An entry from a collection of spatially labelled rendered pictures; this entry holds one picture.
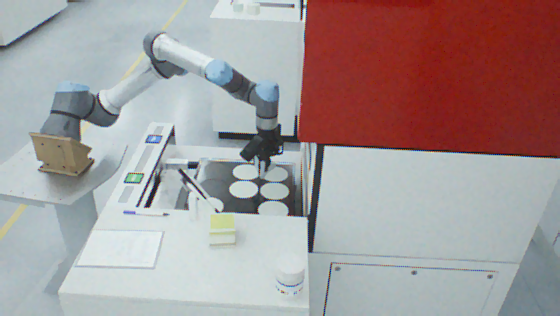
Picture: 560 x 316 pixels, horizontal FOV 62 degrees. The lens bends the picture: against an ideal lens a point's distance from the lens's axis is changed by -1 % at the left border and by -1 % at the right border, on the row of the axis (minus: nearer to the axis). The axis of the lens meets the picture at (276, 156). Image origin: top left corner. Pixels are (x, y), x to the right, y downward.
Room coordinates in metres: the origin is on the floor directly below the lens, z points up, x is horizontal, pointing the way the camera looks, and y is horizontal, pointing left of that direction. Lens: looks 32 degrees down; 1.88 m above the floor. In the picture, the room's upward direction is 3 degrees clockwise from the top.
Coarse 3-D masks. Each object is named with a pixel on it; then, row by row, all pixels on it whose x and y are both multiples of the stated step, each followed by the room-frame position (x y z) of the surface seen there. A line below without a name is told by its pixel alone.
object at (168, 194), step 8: (160, 184) 1.36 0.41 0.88; (168, 184) 1.36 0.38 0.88; (176, 184) 1.36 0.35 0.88; (160, 192) 1.31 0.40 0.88; (168, 192) 1.31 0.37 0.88; (176, 192) 1.31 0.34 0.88; (160, 200) 1.26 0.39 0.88; (168, 200) 1.27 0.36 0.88; (176, 200) 1.27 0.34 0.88; (160, 208) 1.22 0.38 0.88; (168, 208) 1.22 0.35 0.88; (176, 208) 1.26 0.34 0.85
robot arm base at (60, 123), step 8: (56, 112) 1.55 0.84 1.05; (64, 112) 1.55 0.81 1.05; (48, 120) 1.53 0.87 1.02; (56, 120) 1.52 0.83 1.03; (64, 120) 1.53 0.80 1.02; (72, 120) 1.55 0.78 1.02; (80, 120) 1.59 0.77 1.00; (48, 128) 1.49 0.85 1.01; (56, 128) 1.49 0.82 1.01; (64, 128) 1.51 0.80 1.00; (72, 128) 1.53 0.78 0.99; (72, 136) 1.50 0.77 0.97; (80, 136) 1.55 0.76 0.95
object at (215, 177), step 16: (208, 160) 1.50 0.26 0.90; (208, 176) 1.39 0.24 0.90; (224, 176) 1.40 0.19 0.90; (288, 176) 1.42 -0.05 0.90; (208, 192) 1.30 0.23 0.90; (224, 192) 1.30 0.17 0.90; (224, 208) 1.21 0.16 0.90; (240, 208) 1.22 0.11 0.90; (256, 208) 1.22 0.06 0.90; (288, 208) 1.23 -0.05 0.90
